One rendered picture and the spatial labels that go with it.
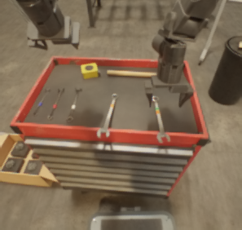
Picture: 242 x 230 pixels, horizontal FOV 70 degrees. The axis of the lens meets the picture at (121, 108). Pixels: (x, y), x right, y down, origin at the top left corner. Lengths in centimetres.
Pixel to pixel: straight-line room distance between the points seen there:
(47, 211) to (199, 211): 112
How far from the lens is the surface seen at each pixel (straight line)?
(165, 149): 69
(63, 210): 156
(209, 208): 162
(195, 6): 45
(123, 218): 122
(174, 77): 51
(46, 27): 48
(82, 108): 77
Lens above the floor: 146
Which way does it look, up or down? 49 degrees down
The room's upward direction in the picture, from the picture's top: 1 degrees counter-clockwise
